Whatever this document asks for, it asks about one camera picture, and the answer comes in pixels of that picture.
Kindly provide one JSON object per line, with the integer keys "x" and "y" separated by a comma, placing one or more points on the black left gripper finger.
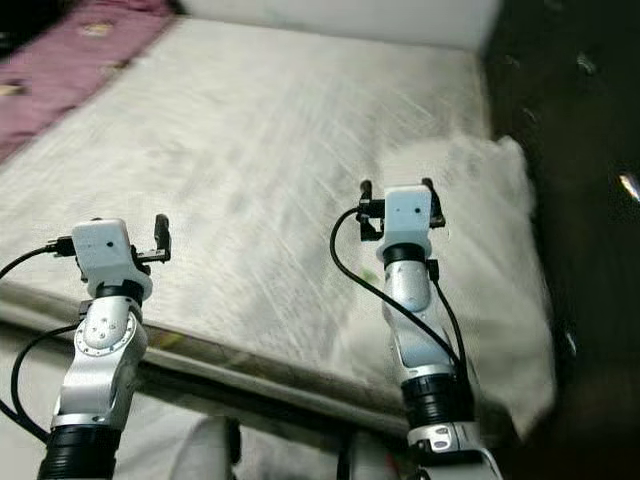
{"x": 162, "y": 232}

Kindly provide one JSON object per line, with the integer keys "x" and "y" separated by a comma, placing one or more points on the pink cartoon print quilt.
{"x": 70, "y": 60}

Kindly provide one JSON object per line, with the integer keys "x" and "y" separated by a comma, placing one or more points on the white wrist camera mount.
{"x": 407, "y": 218}
{"x": 105, "y": 253}

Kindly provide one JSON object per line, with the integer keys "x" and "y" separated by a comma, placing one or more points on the black tufted headboard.
{"x": 580, "y": 120}

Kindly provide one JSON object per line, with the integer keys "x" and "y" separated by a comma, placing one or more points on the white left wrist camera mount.
{"x": 105, "y": 253}

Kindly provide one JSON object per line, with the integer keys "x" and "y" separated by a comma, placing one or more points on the white quilted mattress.
{"x": 240, "y": 150}

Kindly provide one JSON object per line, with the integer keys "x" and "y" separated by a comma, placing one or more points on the white pillow with tree print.
{"x": 500, "y": 260}

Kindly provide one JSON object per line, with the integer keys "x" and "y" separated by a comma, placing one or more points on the grey right robot leg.
{"x": 365, "y": 460}

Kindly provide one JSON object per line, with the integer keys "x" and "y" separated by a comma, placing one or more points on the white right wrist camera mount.
{"x": 407, "y": 218}

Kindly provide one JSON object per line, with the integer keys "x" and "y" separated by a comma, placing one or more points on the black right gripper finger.
{"x": 436, "y": 200}
{"x": 365, "y": 195}

